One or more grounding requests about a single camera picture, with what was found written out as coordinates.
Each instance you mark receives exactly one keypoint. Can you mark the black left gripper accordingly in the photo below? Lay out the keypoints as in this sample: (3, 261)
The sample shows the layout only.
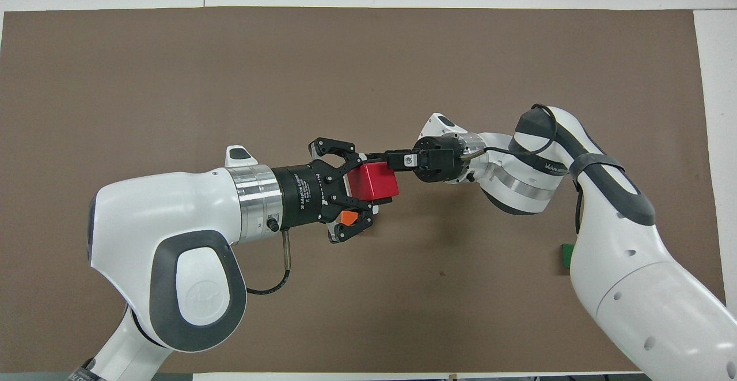
(302, 194)

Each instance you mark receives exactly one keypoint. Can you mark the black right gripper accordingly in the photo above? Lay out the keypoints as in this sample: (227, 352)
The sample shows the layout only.
(437, 159)

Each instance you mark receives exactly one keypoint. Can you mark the red wooden block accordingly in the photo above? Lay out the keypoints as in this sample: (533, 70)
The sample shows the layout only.
(374, 181)

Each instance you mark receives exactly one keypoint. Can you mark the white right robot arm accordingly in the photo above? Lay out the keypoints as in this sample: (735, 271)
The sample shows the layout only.
(622, 254)

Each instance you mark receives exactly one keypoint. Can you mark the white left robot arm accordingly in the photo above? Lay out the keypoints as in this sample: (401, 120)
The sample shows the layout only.
(173, 243)

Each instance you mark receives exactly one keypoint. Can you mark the orange wooden block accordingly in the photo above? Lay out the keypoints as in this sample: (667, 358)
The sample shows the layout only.
(348, 218)

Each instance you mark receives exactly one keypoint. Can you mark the green wooden block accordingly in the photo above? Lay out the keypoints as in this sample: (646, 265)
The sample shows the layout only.
(567, 256)

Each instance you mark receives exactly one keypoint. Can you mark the brown table mat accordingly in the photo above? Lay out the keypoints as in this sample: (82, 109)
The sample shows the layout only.
(368, 70)

